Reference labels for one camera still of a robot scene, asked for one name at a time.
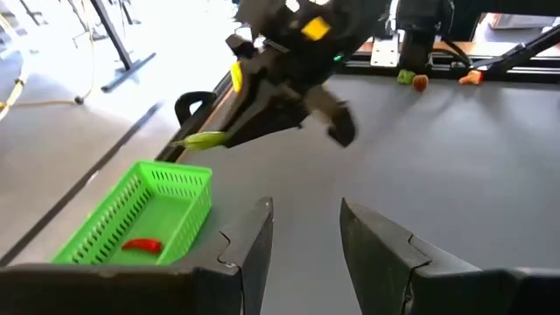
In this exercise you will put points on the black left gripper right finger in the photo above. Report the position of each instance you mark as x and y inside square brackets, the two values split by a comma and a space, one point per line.
[385, 271]

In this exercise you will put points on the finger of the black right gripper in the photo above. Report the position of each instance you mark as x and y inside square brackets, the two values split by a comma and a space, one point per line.
[280, 118]
[251, 96]

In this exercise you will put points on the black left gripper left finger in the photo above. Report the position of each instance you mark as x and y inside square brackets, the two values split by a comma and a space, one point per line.
[245, 271]

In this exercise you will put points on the green toy chili pepper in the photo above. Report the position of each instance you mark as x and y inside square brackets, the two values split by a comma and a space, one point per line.
[203, 140]

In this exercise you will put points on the green toy leaf vegetable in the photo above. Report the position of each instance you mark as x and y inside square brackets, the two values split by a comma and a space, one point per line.
[406, 77]

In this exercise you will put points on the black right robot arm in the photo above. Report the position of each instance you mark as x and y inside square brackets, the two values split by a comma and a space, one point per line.
[415, 52]

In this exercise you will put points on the black table clamp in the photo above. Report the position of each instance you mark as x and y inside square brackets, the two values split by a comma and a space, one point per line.
[180, 109]

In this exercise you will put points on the red toy chili pepper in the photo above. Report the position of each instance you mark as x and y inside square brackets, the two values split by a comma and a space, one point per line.
[142, 246]

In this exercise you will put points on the dark grey table mat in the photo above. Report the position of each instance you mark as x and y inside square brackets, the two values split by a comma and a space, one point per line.
[437, 175]

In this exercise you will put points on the green plastic basket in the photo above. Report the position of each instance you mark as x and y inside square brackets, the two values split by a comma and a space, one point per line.
[144, 210]

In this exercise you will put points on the dark desk leg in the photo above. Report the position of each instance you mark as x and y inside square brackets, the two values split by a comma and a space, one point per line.
[127, 73]

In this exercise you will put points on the red cap toy mushroom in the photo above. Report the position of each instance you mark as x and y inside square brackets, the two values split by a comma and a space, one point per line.
[471, 79]

